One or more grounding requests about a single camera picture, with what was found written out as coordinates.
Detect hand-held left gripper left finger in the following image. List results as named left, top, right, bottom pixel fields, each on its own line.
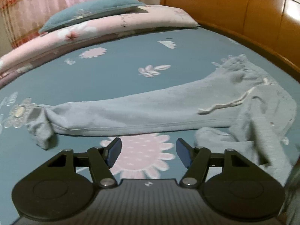
left=48, top=138, right=122, bottom=188

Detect teal pillow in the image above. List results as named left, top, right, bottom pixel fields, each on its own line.
left=39, top=0, right=147, bottom=33

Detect pink floral quilt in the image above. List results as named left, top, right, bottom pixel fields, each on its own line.
left=0, top=5, right=201, bottom=88

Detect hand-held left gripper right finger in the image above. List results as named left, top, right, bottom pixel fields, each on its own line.
left=176, top=138, right=250, bottom=188

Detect grey sweatpants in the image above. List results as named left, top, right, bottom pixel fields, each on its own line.
left=25, top=54, right=297, bottom=188

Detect pink patterned curtain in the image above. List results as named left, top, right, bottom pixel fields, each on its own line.
left=0, top=0, right=168, bottom=50

